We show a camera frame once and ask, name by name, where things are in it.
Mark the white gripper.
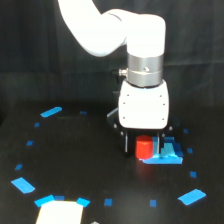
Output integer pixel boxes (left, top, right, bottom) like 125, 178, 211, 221
107, 79, 182, 158

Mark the red hexagonal block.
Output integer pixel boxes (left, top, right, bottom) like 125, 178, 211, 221
135, 135, 154, 159

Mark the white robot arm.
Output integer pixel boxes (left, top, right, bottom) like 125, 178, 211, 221
57, 0, 176, 149

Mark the blue tape square target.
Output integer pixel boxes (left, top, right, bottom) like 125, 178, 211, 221
142, 137, 183, 165

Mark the small blue tape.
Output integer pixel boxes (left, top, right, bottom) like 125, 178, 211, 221
150, 200, 157, 207
190, 171, 197, 178
104, 199, 113, 206
15, 164, 23, 170

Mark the small blue tape bottom right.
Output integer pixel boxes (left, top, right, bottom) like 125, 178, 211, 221
150, 200, 157, 207

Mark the large blue tape right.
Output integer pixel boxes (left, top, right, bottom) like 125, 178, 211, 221
179, 189, 206, 206

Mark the large blue tape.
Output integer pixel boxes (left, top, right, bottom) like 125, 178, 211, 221
179, 189, 206, 206
11, 177, 35, 194

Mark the long blue tape top left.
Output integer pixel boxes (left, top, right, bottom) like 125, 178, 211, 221
40, 107, 62, 118

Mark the blue tape beside paper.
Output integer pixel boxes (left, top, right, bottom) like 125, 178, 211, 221
76, 198, 90, 207

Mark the white paper sheet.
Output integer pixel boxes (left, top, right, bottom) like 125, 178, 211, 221
36, 201, 83, 224

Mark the blue tape bottom left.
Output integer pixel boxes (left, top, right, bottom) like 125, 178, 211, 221
34, 195, 55, 207

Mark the small blue tape left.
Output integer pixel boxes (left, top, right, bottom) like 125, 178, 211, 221
15, 164, 23, 170

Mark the large blue tape left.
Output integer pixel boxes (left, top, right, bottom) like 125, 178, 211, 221
11, 177, 35, 194

